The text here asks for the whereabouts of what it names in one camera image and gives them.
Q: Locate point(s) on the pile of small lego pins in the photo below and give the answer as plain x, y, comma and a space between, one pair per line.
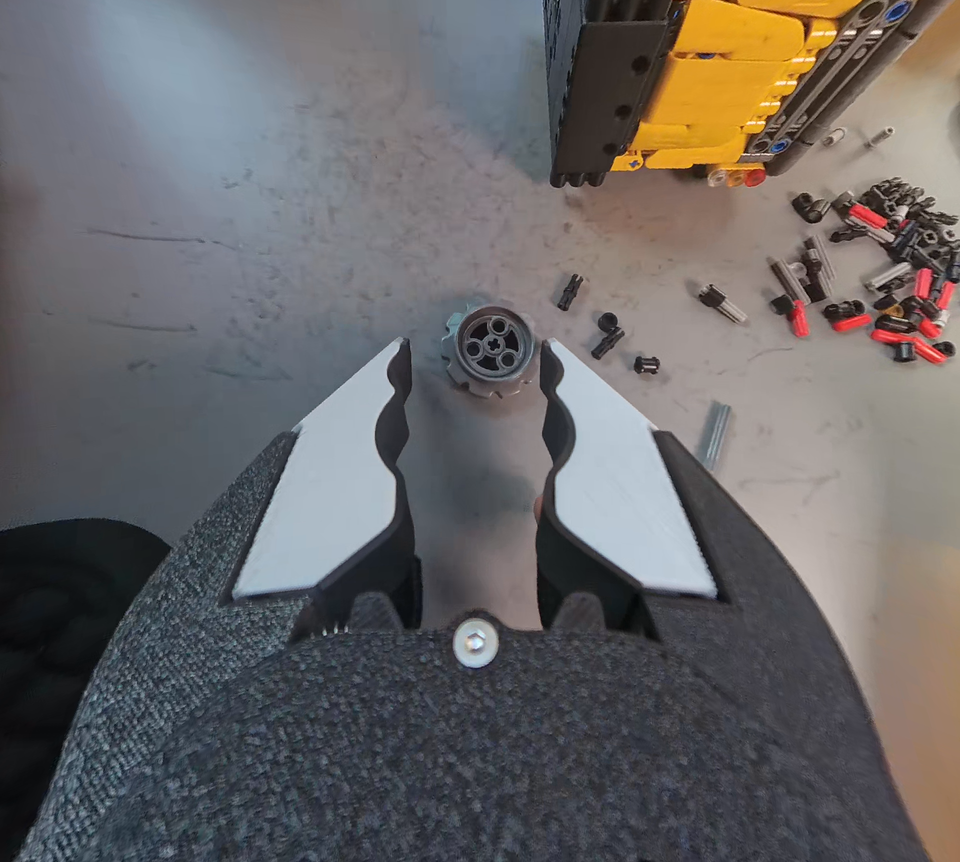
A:
885, 262

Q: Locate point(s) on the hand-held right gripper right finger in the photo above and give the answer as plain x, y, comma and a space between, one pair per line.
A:
630, 502

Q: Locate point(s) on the black lego pin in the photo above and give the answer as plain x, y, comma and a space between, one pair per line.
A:
570, 292
607, 344

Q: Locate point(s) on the small grey lego wheel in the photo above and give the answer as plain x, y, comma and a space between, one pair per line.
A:
487, 352

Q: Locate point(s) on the yellow lego vehicle model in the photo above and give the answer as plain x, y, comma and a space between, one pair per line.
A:
720, 51

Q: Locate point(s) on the dark grey lego axle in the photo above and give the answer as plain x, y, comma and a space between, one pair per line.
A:
712, 434

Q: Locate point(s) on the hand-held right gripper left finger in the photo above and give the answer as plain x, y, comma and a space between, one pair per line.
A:
322, 502

